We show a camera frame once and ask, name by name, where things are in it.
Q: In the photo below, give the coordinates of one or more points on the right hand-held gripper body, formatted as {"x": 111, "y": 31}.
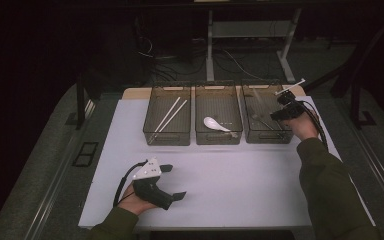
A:
{"x": 293, "y": 111}

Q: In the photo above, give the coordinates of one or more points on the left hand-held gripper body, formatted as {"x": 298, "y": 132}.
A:
{"x": 150, "y": 191}

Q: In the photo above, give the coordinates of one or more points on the metal fork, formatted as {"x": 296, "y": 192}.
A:
{"x": 261, "y": 121}

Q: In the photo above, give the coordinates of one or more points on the clear brown plastic bin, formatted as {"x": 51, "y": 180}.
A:
{"x": 217, "y": 103}
{"x": 250, "y": 110}
{"x": 180, "y": 130}

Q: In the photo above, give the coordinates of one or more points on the white spoon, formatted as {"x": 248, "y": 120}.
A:
{"x": 211, "y": 123}

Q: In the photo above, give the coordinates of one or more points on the person's right hand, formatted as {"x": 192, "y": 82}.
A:
{"x": 301, "y": 128}

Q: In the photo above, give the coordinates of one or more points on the person's left hand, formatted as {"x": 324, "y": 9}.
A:
{"x": 135, "y": 203}

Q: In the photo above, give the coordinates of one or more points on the white table mat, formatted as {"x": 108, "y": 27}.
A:
{"x": 240, "y": 193}

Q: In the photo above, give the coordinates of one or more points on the dark metal stand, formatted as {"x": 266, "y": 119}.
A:
{"x": 356, "y": 103}

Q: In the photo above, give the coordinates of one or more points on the white metal desk frame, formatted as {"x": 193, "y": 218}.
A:
{"x": 210, "y": 50}

